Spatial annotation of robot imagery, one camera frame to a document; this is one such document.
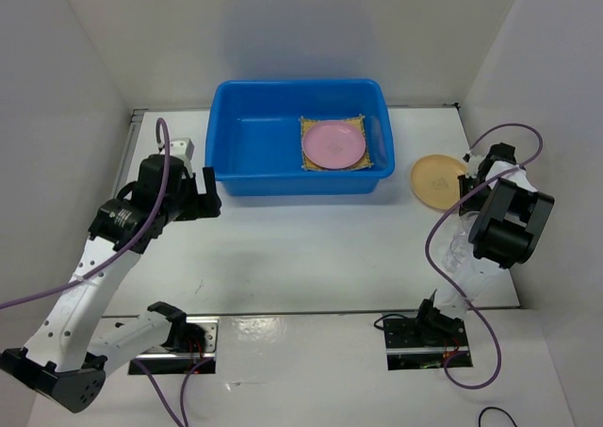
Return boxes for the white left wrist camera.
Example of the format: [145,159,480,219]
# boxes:
[170,138,194,173]

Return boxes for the yellow plastic plate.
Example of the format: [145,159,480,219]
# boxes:
[410,155,466,211]

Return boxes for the blue plastic bin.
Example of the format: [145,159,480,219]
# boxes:
[204,79,396,196]

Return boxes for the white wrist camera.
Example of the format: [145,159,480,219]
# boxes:
[463,152,485,178]
[170,138,194,173]

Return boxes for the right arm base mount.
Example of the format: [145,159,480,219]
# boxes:
[373,313,473,371]

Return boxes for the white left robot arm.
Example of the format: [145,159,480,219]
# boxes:
[1,154,221,413]

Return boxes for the black cable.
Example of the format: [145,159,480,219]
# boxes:
[478,405,519,427]

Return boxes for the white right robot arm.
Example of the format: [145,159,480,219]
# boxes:
[413,143,555,345]

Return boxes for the pink plastic plate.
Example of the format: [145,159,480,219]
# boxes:
[301,119,367,171]

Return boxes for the clear plastic cup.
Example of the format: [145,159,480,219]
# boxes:
[433,212,478,276]

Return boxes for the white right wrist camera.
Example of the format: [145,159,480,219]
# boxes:
[463,152,485,178]

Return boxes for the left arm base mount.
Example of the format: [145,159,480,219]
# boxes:
[136,316,220,375]

